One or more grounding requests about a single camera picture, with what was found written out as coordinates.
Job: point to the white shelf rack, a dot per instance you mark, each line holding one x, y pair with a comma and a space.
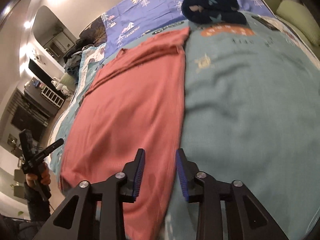
52, 97

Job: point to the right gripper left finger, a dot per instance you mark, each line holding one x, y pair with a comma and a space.
95, 211

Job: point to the white bear figurine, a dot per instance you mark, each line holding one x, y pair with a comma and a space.
60, 87

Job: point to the pink knit sweater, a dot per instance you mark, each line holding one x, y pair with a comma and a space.
135, 101

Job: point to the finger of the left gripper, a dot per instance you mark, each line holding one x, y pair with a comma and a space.
28, 152
40, 156

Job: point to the dark patterned pillow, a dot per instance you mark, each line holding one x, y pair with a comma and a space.
94, 33

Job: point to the teal patterned quilt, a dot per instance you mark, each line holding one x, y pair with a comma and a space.
251, 113

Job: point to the green pillow near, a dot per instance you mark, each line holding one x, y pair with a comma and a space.
299, 16

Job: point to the navy star fleece garment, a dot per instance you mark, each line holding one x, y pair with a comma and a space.
213, 11

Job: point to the black remote control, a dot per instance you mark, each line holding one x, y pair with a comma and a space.
265, 23

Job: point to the green cushion left side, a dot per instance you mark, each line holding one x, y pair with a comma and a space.
68, 81

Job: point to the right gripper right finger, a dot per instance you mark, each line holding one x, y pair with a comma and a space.
220, 202

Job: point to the pile of dark clothes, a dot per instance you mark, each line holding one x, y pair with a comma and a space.
72, 58

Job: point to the purple tree print sheet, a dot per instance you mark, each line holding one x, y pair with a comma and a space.
131, 19

